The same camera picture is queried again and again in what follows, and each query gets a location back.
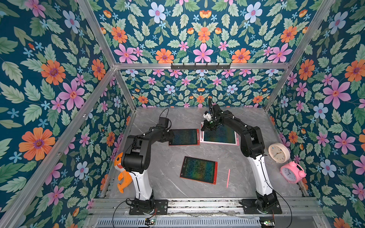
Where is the pink stylus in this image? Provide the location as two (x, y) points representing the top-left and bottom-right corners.
(226, 169), (231, 189)

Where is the black hook rack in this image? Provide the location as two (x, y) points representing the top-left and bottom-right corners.
(170, 63), (231, 71)

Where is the pink white writing tablet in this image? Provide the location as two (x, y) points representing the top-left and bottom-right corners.
(200, 125), (240, 146)

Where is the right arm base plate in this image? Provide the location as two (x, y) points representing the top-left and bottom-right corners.
(239, 199), (282, 215)

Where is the orange shark plush toy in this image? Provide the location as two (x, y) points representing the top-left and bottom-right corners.
(114, 153), (133, 193)

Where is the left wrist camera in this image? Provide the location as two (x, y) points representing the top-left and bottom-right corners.
(157, 117), (170, 129)

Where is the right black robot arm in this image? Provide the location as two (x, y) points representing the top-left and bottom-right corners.
(201, 99), (278, 210)

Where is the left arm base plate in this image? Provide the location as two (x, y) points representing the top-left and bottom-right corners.
(129, 199), (169, 215)

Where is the aluminium mounting rail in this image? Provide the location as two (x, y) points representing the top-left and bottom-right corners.
(89, 197), (324, 217)

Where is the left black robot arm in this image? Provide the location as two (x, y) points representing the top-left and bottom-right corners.
(121, 124), (174, 201)

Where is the red writing tablet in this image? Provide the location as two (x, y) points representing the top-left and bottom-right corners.
(180, 156), (218, 185)
(169, 129), (200, 146)

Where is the cream round clock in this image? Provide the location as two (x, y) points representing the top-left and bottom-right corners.
(268, 142), (290, 163)

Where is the pink alarm clock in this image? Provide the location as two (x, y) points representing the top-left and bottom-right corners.
(280, 161), (307, 184)

